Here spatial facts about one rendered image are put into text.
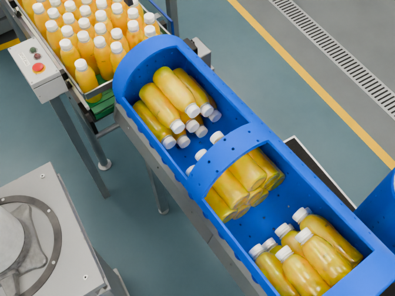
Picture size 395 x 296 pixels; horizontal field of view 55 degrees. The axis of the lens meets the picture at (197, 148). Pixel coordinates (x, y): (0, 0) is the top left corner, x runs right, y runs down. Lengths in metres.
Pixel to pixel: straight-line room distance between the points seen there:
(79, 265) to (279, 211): 0.57
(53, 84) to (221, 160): 0.67
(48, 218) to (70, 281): 0.18
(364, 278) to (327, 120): 1.82
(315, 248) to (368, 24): 2.57
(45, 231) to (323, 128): 1.89
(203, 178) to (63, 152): 1.64
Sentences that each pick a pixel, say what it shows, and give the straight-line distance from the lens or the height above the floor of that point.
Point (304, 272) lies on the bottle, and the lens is 0.94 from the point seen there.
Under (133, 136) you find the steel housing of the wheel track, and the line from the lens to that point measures 1.39.
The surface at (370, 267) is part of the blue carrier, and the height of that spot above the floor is 1.23.
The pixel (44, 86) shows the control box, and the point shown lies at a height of 1.07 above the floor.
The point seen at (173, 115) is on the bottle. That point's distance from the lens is 1.11.
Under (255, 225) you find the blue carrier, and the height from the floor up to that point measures 0.96.
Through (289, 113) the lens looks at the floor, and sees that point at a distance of 2.56.
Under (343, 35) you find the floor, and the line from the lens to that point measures 3.16.
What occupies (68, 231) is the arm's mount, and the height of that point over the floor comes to 1.08.
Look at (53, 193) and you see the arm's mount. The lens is 1.11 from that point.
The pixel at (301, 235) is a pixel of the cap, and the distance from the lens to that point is 0.94.
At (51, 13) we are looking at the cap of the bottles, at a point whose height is 1.08.
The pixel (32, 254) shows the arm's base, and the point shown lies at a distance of 1.05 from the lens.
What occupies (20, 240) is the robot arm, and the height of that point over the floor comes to 1.15.
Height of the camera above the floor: 2.02
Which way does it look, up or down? 59 degrees down
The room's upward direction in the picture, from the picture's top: 2 degrees counter-clockwise
